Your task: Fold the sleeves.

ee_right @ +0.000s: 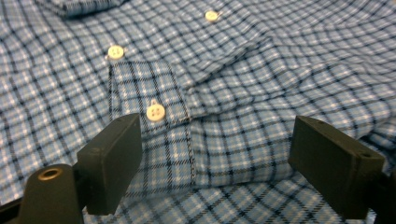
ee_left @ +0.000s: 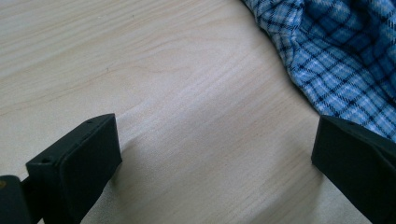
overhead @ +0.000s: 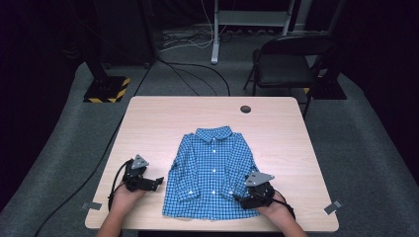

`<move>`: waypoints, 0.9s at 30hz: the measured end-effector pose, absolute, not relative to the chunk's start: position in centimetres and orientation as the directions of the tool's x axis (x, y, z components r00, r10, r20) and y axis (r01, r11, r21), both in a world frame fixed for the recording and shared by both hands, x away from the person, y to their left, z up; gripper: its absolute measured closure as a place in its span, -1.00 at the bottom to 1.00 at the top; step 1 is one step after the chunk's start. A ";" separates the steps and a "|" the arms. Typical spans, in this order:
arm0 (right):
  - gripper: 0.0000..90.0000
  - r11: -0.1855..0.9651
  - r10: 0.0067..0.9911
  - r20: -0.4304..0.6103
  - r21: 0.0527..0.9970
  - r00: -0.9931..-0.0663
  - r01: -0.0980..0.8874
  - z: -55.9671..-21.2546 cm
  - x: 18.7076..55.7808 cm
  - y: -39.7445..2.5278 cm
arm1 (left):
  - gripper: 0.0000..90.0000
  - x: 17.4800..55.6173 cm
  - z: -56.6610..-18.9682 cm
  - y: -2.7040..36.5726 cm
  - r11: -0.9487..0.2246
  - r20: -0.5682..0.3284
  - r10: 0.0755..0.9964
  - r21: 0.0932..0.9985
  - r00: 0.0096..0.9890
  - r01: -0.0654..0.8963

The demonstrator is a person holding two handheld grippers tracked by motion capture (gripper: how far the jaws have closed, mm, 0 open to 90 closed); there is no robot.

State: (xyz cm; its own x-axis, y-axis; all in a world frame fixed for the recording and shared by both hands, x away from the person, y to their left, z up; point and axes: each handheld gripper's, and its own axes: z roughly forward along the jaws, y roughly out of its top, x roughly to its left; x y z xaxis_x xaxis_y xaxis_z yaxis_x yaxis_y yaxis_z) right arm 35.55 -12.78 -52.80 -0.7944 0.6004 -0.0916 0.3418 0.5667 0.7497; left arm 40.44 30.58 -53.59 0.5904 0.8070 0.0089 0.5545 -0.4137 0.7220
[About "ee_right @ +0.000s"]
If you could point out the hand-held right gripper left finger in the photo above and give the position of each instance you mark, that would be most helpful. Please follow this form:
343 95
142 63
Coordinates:
112 165

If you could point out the blue plaid shirt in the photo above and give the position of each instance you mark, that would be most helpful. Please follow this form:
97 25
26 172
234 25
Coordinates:
233 77

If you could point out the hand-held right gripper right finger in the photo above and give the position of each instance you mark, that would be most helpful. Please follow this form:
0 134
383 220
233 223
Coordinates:
336 168

